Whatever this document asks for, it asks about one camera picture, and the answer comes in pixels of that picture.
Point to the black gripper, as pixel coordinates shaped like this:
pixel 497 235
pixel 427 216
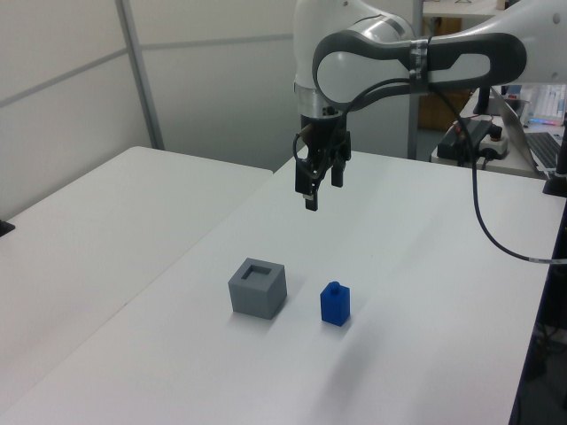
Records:
pixel 323 137

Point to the blue toy block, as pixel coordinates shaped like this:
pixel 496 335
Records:
pixel 334 310

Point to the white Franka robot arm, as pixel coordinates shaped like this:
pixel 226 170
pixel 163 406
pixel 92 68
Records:
pixel 443 53

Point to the grey hollow cuboid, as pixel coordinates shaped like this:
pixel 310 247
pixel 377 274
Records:
pixel 252 301

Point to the brown cardboard box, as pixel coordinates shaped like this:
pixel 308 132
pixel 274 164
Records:
pixel 436 110

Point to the black power adapter box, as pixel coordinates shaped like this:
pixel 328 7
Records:
pixel 452 141

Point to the brown cardboard panel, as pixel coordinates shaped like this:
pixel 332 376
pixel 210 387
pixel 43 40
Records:
pixel 447 25

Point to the silver laptop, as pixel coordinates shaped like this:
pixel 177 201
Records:
pixel 516 128

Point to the black monitor stand pole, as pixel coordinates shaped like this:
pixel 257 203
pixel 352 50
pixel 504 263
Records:
pixel 559 172

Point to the black table clamp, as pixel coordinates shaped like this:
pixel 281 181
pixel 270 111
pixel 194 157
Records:
pixel 5 228

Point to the grey partition post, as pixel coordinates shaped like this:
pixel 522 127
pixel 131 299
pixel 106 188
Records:
pixel 413 133
pixel 142 79

